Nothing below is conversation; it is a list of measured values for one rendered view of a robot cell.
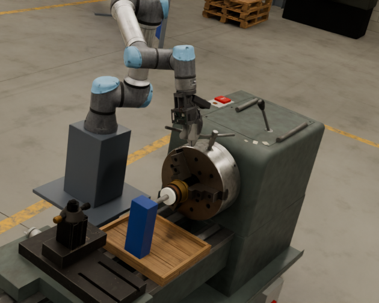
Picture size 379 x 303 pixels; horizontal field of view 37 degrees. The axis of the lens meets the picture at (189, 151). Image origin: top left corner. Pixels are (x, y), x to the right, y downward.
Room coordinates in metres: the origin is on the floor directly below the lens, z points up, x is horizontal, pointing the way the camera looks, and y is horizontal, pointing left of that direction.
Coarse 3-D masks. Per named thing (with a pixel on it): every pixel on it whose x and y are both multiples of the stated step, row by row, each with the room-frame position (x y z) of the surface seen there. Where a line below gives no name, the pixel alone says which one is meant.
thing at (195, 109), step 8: (176, 96) 1.83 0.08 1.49; (184, 96) 1.83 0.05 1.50; (192, 96) 1.87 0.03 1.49; (176, 104) 1.83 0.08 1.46; (184, 104) 1.82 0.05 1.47; (192, 104) 1.86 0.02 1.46; (176, 112) 1.82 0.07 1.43; (184, 112) 1.81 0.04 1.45; (192, 112) 1.82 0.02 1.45; (176, 120) 1.82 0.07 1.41; (184, 120) 1.80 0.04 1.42; (192, 120) 1.82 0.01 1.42
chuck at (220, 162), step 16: (208, 144) 2.03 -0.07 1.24; (192, 160) 1.98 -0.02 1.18; (208, 160) 1.94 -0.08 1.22; (224, 160) 1.98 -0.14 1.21; (192, 176) 2.05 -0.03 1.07; (208, 176) 1.93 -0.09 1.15; (224, 176) 1.92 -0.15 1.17; (192, 208) 1.96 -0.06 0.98; (208, 208) 1.92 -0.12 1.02; (224, 208) 1.94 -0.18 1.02
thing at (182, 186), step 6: (174, 180) 1.91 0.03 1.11; (180, 180) 1.90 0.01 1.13; (168, 186) 1.85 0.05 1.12; (174, 186) 1.86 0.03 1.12; (180, 186) 1.87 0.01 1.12; (186, 186) 1.88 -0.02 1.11; (174, 192) 1.84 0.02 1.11; (180, 192) 1.86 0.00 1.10; (186, 192) 1.88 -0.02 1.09; (180, 198) 1.85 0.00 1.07; (186, 198) 1.88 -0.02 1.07
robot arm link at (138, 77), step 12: (144, 0) 2.25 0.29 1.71; (156, 0) 2.27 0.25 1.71; (144, 12) 2.25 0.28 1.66; (156, 12) 2.27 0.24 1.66; (144, 24) 2.26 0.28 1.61; (156, 24) 2.28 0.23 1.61; (144, 36) 2.28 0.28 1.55; (132, 72) 2.30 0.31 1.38; (144, 72) 2.31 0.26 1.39; (132, 84) 2.29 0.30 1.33; (144, 84) 2.31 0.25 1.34; (132, 96) 2.29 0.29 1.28; (144, 96) 2.31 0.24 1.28
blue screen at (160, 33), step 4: (168, 0) 6.91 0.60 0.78; (168, 4) 6.92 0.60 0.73; (168, 8) 6.92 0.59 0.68; (164, 20) 6.91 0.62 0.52; (164, 24) 6.91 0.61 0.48; (156, 28) 7.12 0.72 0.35; (160, 28) 7.00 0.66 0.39; (164, 28) 6.91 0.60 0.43; (156, 32) 7.10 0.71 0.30; (160, 32) 6.94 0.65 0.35; (164, 32) 6.92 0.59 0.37; (156, 36) 7.08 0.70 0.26; (160, 36) 6.93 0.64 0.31; (164, 36) 6.92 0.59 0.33; (160, 40) 6.90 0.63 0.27; (160, 44) 6.90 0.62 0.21; (160, 48) 6.91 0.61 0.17
